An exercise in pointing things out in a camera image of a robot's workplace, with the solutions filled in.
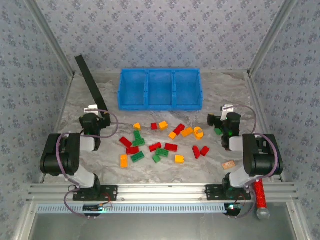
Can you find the blue plastic bin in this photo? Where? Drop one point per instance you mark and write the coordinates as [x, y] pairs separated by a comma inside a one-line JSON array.
[[187, 92], [132, 92], [160, 92]]

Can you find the aluminium frame post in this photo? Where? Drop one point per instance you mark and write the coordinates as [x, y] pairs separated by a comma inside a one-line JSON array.
[[272, 37], [50, 37]]

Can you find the small brown card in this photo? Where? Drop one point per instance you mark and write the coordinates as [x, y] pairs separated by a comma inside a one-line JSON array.
[[228, 165]]

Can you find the small red lego brick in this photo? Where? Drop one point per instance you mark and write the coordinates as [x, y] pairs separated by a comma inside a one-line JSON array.
[[154, 126]]

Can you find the green curved lego brick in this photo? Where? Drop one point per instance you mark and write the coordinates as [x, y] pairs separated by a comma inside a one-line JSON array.
[[156, 158]]

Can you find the red glitter microphone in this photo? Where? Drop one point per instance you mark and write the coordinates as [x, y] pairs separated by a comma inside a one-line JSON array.
[[260, 197]]

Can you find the black flat bar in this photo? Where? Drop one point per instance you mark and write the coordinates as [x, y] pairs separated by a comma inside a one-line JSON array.
[[90, 82]]

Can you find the small green lego brick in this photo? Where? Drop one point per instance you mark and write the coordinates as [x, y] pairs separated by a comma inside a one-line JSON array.
[[218, 131]]

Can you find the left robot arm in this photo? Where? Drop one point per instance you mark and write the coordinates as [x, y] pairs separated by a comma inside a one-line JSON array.
[[62, 155]]

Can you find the long yellow lego brick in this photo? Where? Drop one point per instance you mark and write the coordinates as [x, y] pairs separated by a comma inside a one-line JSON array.
[[123, 160]]

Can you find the yellow arch lego brick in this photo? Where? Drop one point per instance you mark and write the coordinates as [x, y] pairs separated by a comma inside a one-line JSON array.
[[199, 135]]

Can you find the small yellow lego brick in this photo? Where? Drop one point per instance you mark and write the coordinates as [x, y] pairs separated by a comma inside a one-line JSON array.
[[162, 125], [136, 126], [179, 159], [172, 135]]

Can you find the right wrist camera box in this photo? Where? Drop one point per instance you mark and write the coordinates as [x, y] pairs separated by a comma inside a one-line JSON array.
[[227, 108]]

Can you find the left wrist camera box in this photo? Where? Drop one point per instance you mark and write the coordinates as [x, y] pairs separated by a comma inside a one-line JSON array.
[[90, 108]]

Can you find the small circuit board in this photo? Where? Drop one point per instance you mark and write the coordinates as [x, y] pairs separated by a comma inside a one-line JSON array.
[[232, 208], [93, 208]]

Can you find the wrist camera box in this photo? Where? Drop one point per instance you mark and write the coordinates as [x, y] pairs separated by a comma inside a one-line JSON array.
[[90, 108], [227, 108]]

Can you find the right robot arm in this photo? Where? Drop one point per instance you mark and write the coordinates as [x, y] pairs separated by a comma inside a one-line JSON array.
[[262, 155]]

